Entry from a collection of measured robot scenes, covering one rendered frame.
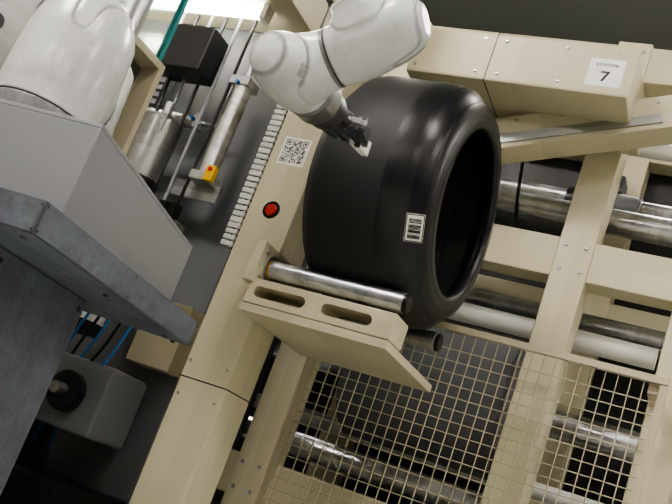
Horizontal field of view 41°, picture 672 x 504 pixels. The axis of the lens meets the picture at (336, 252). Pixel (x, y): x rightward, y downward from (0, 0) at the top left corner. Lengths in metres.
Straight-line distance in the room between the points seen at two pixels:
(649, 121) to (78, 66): 1.60
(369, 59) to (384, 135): 0.49
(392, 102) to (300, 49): 0.57
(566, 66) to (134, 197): 1.48
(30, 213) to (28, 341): 0.32
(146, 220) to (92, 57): 0.25
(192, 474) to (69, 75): 1.03
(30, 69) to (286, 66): 0.38
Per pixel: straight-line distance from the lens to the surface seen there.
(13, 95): 1.35
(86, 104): 1.37
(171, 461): 2.10
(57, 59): 1.36
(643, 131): 2.52
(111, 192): 1.21
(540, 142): 2.53
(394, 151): 1.90
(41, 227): 1.03
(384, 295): 1.92
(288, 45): 1.45
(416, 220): 1.87
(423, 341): 2.17
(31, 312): 1.29
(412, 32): 1.45
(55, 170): 1.16
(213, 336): 2.13
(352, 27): 1.46
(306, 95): 1.50
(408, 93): 2.02
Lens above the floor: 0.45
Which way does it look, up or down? 15 degrees up
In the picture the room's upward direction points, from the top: 20 degrees clockwise
